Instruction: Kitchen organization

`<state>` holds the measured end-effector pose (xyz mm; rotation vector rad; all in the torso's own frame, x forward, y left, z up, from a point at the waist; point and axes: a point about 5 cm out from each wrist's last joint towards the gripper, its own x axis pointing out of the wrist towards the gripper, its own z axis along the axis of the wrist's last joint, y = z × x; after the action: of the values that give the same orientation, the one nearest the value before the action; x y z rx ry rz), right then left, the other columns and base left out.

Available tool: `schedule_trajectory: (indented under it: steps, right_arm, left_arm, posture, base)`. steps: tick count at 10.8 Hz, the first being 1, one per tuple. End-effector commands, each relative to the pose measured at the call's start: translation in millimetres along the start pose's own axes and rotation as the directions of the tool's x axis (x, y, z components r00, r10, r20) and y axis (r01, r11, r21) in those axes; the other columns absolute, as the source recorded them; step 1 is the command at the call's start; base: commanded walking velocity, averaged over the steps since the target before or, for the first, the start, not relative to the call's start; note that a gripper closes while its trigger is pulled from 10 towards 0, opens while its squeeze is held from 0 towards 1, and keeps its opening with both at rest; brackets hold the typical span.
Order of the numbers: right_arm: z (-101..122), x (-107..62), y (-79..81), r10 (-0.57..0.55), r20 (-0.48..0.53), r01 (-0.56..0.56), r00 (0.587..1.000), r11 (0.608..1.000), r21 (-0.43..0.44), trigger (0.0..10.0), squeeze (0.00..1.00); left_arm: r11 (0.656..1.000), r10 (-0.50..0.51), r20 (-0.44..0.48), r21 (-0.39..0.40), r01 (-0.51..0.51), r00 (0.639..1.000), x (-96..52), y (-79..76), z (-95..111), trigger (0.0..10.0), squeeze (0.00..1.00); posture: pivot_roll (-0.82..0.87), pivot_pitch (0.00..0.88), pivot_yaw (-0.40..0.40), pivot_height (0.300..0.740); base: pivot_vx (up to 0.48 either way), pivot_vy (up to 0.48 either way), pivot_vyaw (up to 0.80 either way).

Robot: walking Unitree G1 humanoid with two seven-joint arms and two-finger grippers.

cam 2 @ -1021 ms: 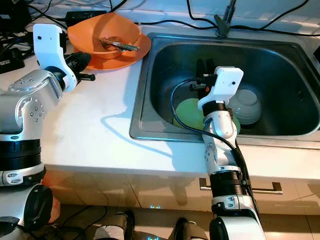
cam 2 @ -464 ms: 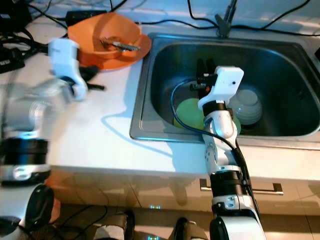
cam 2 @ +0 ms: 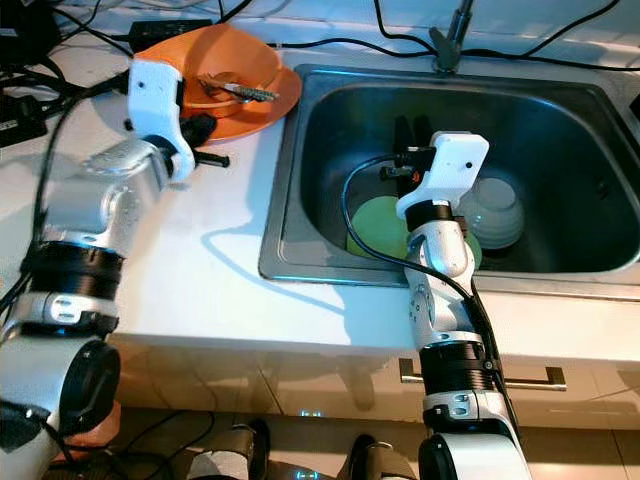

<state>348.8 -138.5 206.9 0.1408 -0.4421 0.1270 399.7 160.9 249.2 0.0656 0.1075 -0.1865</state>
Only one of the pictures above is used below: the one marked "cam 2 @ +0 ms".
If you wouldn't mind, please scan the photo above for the orange plastic bowl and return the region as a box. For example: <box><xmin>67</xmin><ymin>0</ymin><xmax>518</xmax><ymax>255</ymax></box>
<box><xmin>135</xmin><ymin>25</ymin><xmax>286</xmax><ymax>119</ymax></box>

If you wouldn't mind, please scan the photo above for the white bowl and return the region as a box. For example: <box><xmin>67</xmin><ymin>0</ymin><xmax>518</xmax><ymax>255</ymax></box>
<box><xmin>458</xmin><ymin>177</ymin><xmax>526</xmax><ymax>249</ymax></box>

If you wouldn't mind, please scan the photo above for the green plate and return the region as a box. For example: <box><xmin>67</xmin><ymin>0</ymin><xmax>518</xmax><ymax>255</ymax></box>
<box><xmin>345</xmin><ymin>195</ymin><xmax>483</xmax><ymax>269</ymax></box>

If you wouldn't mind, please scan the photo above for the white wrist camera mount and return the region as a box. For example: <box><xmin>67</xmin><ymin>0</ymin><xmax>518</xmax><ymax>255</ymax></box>
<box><xmin>128</xmin><ymin>58</ymin><xmax>194</xmax><ymax>183</ymax></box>
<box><xmin>396</xmin><ymin>130</ymin><xmax>491</xmax><ymax>221</ymax></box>

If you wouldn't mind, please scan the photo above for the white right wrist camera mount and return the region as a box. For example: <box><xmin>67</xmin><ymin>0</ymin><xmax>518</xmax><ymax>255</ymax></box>
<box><xmin>396</xmin><ymin>130</ymin><xmax>491</xmax><ymax>221</ymax></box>

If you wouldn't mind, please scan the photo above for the white cabinet drawer front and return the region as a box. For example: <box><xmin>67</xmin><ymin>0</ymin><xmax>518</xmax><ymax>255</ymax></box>
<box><xmin>240</xmin><ymin>350</ymin><xmax>640</xmax><ymax>421</ymax></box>

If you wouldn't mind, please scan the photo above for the orange plastic plate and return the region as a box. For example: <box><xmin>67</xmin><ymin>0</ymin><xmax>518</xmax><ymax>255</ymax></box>
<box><xmin>190</xmin><ymin>66</ymin><xmax>303</xmax><ymax>143</ymax></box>

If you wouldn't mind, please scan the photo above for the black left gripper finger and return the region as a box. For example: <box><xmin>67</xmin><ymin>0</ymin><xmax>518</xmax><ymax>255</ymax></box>
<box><xmin>196</xmin><ymin>75</ymin><xmax>231</xmax><ymax>114</ymax></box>

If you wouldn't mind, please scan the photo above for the grey robot foot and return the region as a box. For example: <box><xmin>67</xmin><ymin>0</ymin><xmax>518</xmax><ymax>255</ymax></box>
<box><xmin>185</xmin><ymin>420</ymin><xmax>271</xmax><ymax>480</ymax></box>
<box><xmin>345</xmin><ymin>435</ymin><xmax>416</xmax><ymax>480</ymax></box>

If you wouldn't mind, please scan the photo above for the patterned wooden chopstick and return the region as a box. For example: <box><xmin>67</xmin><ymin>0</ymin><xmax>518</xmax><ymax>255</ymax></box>
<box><xmin>202</xmin><ymin>75</ymin><xmax>279</xmax><ymax>99</ymax></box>
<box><xmin>202</xmin><ymin>80</ymin><xmax>277</xmax><ymax>103</ymax></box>

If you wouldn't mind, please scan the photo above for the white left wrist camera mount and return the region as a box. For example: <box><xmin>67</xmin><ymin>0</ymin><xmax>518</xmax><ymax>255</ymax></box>
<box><xmin>128</xmin><ymin>58</ymin><xmax>194</xmax><ymax>183</ymax></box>

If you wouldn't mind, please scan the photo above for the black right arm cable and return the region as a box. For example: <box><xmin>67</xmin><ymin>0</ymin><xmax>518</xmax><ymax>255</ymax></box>
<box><xmin>340</xmin><ymin>155</ymin><xmax>521</xmax><ymax>421</ymax></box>

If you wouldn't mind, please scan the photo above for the stainless steel sink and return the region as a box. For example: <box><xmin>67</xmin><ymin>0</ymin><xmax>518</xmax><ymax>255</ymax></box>
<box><xmin>257</xmin><ymin>64</ymin><xmax>640</xmax><ymax>286</ymax></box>

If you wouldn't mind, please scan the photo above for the grey robot right foot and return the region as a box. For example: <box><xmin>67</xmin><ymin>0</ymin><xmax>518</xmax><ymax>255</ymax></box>
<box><xmin>345</xmin><ymin>435</ymin><xmax>416</xmax><ymax>480</ymax></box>

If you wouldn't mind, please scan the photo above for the black power adapter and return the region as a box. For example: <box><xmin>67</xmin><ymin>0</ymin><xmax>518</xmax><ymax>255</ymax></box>
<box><xmin>132</xmin><ymin>18</ymin><xmax>213</xmax><ymax>51</ymax></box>

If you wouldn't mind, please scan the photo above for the black electronics box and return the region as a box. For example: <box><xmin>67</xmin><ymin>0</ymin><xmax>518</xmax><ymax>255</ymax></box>
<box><xmin>0</xmin><ymin>0</ymin><xmax>61</xmax><ymax>66</ymax></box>

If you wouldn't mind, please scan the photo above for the dark metal faucet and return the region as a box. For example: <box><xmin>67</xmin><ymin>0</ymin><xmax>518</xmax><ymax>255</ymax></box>
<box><xmin>428</xmin><ymin>0</ymin><xmax>476</xmax><ymax>73</ymax></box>

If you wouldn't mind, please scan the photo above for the grey robot left foot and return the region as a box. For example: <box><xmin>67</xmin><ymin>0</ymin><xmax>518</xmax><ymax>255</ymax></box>
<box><xmin>185</xmin><ymin>420</ymin><xmax>271</xmax><ymax>480</ymax></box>

